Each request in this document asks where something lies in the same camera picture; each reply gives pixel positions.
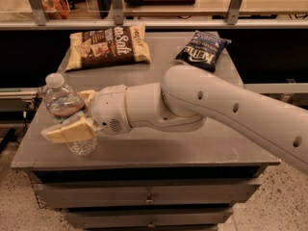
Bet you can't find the metal shelf rail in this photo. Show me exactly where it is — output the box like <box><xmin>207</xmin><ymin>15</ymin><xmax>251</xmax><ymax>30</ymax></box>
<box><xmin>0</xmin><ymin>0</ymin><xmax>308</xmax><ymax>31</ymax></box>

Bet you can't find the lower grey drawer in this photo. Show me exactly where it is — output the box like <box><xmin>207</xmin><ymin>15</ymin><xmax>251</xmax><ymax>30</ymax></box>
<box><xmin>65</xmin><ymin>208</ymin><xmax>233</xmax><ymax>229</ymax></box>

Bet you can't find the blue Kettle chip bag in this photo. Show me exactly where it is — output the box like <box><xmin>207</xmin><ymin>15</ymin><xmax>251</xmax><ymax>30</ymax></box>
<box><xmin>175</xmin><ymin>31</ymin><xmax>231</xmax><ymax>73</ymax></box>

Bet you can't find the clear plastic water bottle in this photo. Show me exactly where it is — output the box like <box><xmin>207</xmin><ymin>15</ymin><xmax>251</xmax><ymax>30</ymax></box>
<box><xmin>44</xmin><ymin>73</ymin><xmax>97</xmax><ymax>156</ymax></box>

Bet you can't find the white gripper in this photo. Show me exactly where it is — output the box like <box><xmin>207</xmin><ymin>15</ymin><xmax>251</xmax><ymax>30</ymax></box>
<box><xmin>40</xmin><ymin>85</ymin><xmax>132</xmax><ymax>143</ymax></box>

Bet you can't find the orange bag behind glass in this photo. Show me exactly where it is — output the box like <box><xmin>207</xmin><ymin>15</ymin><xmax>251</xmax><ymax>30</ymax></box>
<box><xmin>40</xmin><ymin>0</ymin><xmax>69</xmax><ymax>19</ymax></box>

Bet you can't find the grey drawer cabinet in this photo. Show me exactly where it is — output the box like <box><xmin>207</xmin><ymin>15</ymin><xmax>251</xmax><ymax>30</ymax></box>
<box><xmin>10</xmin><ymin>31</ymin><xmax>282</xmax><ymax>231</ymax></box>

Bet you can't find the grey drawer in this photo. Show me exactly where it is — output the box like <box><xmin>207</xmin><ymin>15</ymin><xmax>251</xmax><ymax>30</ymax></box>
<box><xmin>65</xmin><ymin>208</ymin><xmax>233</xmax><ymax>229</ymax></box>
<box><xmin>34</xmin><ymin>178</ymin><xmax>261</xmax><ymax>209</ymax></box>

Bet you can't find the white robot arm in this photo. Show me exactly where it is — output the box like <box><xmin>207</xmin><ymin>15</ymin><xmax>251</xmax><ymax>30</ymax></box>
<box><xmin>41</xmin><ymin>64</ymin><xmax>308</xmax><ymax>173</ymax></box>

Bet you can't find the upper grey drawer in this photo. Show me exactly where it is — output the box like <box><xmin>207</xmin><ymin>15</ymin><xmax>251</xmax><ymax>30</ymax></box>
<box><xmin>34</xmin><ymin>178</ymin><xmax>261</xmax><ymax>209</ymax></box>

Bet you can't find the brown sea salt chip bag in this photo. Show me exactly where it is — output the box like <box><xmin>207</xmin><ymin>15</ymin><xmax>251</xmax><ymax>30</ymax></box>
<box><xmin>65</xmin><ymin>24</ymin><xmax>151</xmax><ymax>71</ymax></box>

